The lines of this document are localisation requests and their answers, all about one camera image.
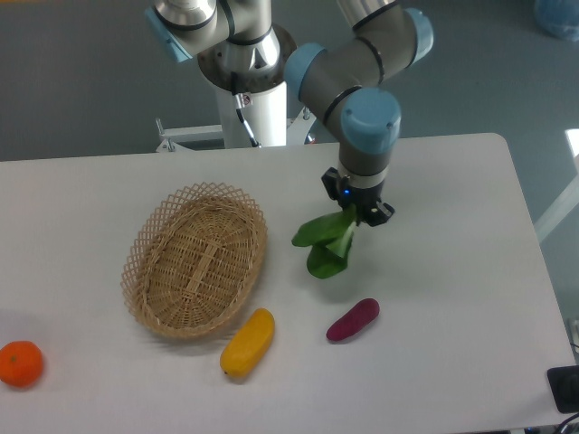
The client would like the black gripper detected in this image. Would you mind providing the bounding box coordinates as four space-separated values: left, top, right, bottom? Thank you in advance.
321 167 394 227

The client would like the green bok choy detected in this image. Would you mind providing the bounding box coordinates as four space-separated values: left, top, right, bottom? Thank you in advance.
291 204 357 279

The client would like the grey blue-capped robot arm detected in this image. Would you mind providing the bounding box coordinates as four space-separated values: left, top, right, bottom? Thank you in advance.
145 1 433 226

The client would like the purple sweet potato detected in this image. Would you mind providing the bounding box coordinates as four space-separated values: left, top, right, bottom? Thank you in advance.
326 298 381 343

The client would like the yellow mango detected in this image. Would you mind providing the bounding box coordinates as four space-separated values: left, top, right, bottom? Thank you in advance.
220 308 275 379

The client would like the woven wicker basket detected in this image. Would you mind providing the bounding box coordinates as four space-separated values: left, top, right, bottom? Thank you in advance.
120 183 268 340

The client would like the blue plastic bag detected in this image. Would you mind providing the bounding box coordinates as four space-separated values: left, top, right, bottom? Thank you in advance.
534 0 578 42

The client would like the black device at table edge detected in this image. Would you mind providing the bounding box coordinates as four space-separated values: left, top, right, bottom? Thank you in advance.
546 365 578 414

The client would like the orange tangerine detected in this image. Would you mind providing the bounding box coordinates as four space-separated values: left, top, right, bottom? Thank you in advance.
1 341 43 389

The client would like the white metal base frame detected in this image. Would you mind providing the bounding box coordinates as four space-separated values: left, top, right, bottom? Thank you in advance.
155 107 317 153

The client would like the black cable on pedestal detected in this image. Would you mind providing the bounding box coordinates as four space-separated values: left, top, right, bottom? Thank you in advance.
229 71 262 149

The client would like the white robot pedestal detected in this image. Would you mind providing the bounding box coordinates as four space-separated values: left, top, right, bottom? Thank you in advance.
197 24 297 147

